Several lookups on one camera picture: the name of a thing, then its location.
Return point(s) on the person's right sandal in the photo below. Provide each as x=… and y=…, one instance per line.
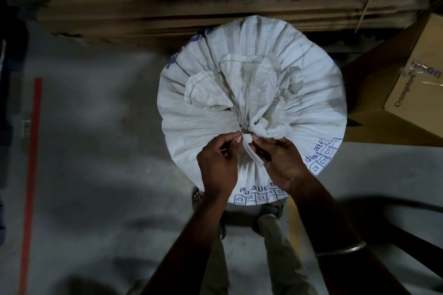
x=275, y=211

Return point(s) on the white plastic tie strip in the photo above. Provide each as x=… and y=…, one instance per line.
x=250, y=151

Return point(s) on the person's beige trousers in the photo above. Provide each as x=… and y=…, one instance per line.
x=280, y=256

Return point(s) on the person's right hand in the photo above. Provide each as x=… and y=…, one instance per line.
x=282, y=163

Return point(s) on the person's right forearm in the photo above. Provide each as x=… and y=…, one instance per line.
x=332, y=236

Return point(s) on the person's left fingers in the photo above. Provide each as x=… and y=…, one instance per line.
x=226, y=144

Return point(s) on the brown printed cardboard box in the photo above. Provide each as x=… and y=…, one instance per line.
x=398, y=84

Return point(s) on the thin metal bangle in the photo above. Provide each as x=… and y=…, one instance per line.
x=341, y=249

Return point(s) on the person's left hand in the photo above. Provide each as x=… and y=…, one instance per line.
x=216, y=167

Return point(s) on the white woven plastic sack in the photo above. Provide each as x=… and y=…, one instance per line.
x=256, y=63

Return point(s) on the person's left forearm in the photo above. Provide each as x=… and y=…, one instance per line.
x=188, y=246

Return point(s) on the person's right fingers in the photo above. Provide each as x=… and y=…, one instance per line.
x=265, y=148

